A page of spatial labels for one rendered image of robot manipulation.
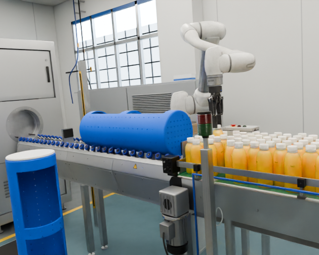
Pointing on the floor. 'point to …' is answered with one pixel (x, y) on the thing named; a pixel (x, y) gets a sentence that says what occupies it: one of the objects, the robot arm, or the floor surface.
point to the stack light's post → (209, 201)
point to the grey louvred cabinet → (137, 97)
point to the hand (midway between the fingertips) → (216, 121)
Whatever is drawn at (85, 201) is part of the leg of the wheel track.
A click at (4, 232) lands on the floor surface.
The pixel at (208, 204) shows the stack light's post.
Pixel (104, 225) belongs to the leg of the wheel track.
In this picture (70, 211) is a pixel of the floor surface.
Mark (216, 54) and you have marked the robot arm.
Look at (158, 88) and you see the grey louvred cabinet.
